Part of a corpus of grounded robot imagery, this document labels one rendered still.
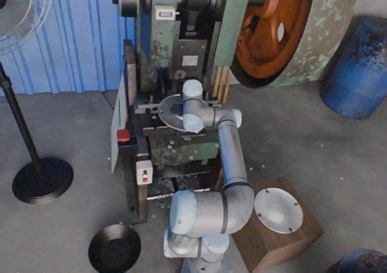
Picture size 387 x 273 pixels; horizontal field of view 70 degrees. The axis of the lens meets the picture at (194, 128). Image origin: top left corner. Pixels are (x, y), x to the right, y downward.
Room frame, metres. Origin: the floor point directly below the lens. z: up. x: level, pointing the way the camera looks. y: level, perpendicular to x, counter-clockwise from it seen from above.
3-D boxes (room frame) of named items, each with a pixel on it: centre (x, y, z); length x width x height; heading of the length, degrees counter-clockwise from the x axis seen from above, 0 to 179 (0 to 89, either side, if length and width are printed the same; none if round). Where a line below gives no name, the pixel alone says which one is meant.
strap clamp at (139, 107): (1.18, 0.27, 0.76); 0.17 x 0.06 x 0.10; 113
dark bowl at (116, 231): (0.64, 0.32, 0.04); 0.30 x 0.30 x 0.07
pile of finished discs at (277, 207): (0.92, -0.57, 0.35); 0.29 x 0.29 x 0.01
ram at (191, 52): (1.20, 0.10, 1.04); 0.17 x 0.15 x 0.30; 23
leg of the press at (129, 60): (1.27, 0.41, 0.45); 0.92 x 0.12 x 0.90; 23
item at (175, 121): (1.12, 0.06, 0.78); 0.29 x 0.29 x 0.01
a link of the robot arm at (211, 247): (0.53, -0.16, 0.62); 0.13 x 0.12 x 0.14; 100
